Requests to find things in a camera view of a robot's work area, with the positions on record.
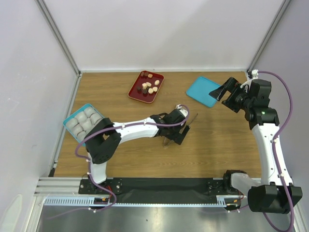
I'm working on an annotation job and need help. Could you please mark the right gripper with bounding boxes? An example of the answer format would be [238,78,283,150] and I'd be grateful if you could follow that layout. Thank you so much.
[209,77,253,113]

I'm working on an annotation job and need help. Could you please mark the metal tongs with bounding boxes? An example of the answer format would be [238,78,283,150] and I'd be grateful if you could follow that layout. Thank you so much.
[162,113,198,147]

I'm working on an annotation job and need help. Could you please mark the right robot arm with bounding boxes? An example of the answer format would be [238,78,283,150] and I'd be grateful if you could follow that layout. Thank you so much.
[210,77,303,214]

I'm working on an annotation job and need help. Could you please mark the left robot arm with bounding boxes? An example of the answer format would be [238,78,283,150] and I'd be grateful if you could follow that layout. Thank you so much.
[84,105,190,193]

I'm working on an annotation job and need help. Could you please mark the blue tin lid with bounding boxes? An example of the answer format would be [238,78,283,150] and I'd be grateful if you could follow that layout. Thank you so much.
[186,76,220,108]

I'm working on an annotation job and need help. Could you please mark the white paper cup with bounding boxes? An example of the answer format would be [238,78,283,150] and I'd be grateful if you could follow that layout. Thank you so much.
[66,118,78,130]
[80,118,94,131]
[77,131,86,142]
[90,113,102,125]
[84,107,96,117]
[74,111,87,123]
[71,125,84,137]

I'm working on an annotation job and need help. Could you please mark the blue tin box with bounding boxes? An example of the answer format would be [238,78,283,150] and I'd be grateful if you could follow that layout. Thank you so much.
[63,103,104,142]

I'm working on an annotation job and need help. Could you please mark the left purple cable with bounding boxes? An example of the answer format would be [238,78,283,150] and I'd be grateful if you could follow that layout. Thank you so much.
[45,104,190,219]

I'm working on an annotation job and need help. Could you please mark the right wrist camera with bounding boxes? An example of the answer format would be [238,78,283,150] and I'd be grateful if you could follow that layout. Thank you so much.
[240,69,259,93]

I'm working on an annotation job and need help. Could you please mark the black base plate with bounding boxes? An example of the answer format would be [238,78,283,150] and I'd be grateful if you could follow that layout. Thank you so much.
[79,177,225,204]

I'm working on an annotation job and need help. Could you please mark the grey cable duct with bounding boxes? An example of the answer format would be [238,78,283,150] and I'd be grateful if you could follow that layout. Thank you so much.
[44,195,241,207]

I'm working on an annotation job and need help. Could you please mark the right aluminium frame post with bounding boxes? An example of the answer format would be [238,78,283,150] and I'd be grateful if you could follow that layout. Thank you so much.
[246,0,292,73]

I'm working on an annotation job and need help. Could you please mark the aluminium frame post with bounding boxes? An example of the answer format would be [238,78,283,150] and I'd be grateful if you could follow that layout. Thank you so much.
[35,0,81,76]
[246,0,292,73]

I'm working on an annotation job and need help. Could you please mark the left aluminium frame post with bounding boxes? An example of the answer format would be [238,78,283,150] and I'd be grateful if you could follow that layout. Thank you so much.
[35,0,81,76]

